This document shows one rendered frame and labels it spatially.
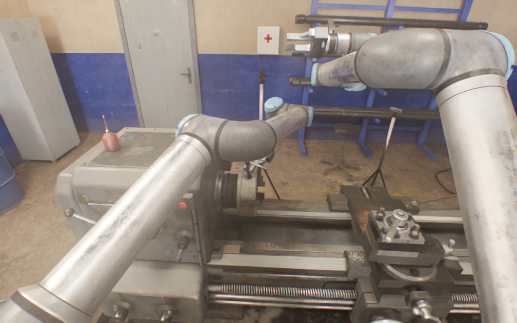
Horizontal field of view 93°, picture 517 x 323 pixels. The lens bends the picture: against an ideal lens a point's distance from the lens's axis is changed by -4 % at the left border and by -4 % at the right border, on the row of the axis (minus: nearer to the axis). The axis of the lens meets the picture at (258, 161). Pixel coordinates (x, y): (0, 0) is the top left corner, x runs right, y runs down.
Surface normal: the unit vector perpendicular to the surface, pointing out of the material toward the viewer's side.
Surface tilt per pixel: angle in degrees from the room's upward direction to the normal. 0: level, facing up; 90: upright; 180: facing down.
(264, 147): 90
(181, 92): 90
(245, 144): 72
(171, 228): 90
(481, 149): 62
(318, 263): 36
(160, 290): 32
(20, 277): 0
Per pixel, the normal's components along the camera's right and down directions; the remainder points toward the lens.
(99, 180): -0.02, -0.25
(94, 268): 0.60, -0.32
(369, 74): -0.81, 0.56
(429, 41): -0.29, -0.19
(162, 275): -0.01, -0.47
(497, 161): -0.51, -0.26
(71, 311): 0.82, -0.58
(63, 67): -0.05, 0.50
